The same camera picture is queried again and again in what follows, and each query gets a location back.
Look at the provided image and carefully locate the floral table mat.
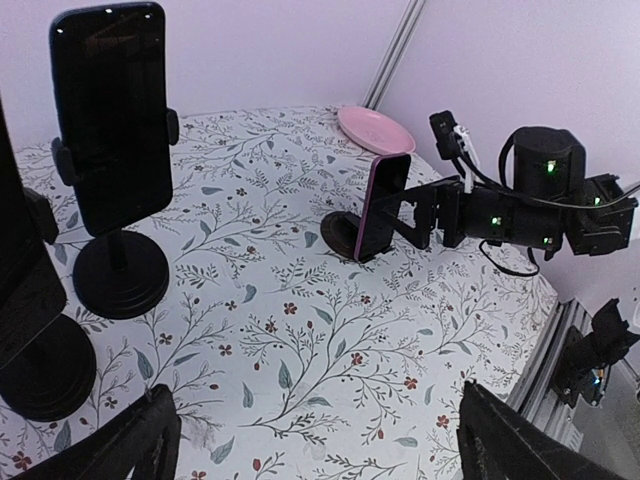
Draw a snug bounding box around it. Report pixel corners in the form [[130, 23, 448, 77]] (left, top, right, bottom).
[[1, 107, 557, 479]]

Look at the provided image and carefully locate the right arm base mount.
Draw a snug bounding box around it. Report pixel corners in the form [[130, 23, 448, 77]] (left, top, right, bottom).
[[550, 298, 639, 408]]

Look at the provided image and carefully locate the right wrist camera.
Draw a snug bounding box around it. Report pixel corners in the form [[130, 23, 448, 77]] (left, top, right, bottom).
[[429, 110, 475, 194]]

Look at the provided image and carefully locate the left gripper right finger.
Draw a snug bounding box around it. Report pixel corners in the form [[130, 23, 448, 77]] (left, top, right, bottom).
[[457, 381, 620, 480]]

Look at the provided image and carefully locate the black phone stand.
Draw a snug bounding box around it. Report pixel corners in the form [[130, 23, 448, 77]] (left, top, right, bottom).
[[1, 188, 96, 422], [52, 103, 177, 320]]

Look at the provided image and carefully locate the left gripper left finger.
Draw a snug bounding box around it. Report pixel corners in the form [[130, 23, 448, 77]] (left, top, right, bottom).
[[29, 384, 181, 479]]

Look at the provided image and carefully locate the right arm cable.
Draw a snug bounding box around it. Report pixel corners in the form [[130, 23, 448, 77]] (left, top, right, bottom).
[[449, 129, 640, 279]]

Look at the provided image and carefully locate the front aluminium rail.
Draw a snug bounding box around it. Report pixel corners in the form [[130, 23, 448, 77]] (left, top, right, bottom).
[[509, 299, 640, 456]]

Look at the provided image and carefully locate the small black charging stand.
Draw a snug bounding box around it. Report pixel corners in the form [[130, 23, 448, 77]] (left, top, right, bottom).
[[320, 211, 394, 263]]

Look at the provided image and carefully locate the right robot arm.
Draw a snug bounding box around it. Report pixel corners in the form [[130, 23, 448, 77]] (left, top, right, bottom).
[[360, 112, 639, 258]]

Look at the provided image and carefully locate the right aluminium frame post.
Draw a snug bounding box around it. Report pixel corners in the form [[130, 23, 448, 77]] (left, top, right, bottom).
[[362, 0, 427, 110]]

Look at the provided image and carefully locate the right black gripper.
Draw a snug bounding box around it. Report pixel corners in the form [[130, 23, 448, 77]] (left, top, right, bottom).
[[372, 176, 465, 249]]

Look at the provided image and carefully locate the black phone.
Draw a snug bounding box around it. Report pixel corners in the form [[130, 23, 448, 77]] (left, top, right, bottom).
[[354, 153, 411, 263], [1, 121, 66, 367], [49, 2, 173, 237]]

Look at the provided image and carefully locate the pink plate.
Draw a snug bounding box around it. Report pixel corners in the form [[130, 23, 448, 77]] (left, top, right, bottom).
[[337, 106, 416, 155]]

